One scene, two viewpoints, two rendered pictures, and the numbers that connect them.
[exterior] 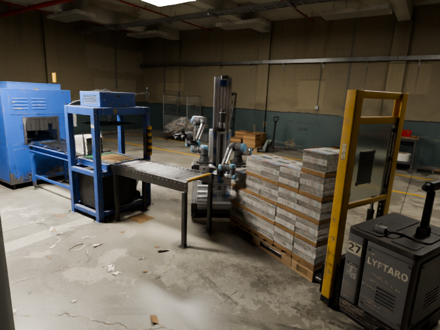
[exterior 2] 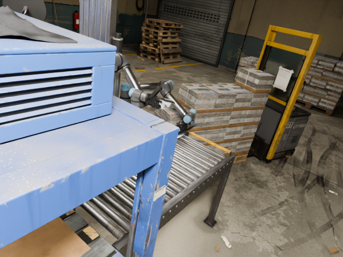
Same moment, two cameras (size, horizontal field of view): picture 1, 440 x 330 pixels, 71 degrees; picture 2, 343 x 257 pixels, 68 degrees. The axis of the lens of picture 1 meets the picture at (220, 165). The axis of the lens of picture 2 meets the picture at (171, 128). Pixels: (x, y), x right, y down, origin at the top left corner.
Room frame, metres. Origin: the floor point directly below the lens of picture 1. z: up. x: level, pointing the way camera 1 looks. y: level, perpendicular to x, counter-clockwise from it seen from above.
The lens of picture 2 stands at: (3.92, 2.31, 1.88)
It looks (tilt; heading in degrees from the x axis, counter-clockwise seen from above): 26 degrees down; 269
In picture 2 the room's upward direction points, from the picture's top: 11 degrees clockwise
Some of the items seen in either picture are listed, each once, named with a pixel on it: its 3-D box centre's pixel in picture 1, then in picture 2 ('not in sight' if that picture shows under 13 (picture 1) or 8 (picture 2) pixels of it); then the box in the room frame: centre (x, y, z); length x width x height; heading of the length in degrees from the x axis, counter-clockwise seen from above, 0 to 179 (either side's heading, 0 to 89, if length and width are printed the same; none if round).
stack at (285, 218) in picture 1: (270, 210); (197, 135); (3.53, -0.63, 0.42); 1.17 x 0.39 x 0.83; 33
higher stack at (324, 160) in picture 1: (319, 213); (242, 116); (2.93, -1.03, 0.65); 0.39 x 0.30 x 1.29; 123
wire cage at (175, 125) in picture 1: (181, 118); not in sight; (11.83, 1.54, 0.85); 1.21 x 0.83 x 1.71; 56
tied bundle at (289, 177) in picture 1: (300, 177); (233, 97); (3.17, -0.87, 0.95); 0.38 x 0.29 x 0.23; 124
